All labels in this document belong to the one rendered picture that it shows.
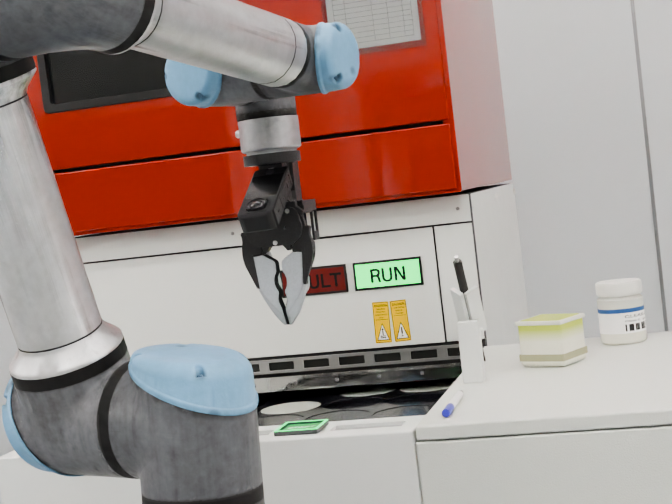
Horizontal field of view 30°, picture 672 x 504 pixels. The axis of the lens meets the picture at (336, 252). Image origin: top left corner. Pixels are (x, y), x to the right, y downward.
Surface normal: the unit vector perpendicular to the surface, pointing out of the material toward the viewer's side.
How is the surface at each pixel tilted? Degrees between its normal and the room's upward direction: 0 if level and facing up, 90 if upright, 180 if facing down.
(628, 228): 90
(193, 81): 90
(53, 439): 107
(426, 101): 90
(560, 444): 90
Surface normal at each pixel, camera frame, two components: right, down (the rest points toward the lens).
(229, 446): 0.57, 0.00
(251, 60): 0.61, 0.68
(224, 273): -0.25, 0.08
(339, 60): 0.85, -0.04
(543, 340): -0.62, 0.11
